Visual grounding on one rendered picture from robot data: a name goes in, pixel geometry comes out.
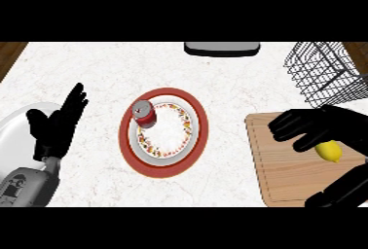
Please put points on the round red placemat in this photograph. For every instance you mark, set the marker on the round red placemat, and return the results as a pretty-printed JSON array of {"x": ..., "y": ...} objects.
[{"x": 163, "y": 171}]

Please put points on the grey and black appliance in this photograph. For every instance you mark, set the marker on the grey and black appliance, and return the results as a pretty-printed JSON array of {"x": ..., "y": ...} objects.
[{"x": 222, "y": 48}]

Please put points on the wooden cutting board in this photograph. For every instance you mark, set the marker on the wooden cutting board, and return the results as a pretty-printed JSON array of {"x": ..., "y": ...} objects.
[{"x": 287, "y": 171}]

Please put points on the red can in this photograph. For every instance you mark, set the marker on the red can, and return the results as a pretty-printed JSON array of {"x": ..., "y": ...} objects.
[{"x": 145, "y": 115}]

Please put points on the white plate with floral rim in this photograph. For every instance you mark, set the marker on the white plate with floral rim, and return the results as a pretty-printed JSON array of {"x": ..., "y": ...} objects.
[{"x": 168, "y": 136}]

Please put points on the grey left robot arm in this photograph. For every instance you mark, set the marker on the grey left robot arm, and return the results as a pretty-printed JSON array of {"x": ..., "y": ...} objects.
[{"x": 26, "y": 186}]

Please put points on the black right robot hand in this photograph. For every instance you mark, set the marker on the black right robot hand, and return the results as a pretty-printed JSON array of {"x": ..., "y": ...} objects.
[{"x": 326, "y": 124}]

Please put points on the yellow lemon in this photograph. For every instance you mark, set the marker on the yellow lemon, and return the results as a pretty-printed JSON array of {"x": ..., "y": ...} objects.
[{"x": 330, "y": 151}]

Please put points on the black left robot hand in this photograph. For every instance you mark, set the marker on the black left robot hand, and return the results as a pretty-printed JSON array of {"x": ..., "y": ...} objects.
[{"x": 57, "y": 133}]

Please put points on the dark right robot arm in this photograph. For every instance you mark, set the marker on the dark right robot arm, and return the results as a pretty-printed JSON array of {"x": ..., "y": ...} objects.
[{"x": 342, "y": 193}]

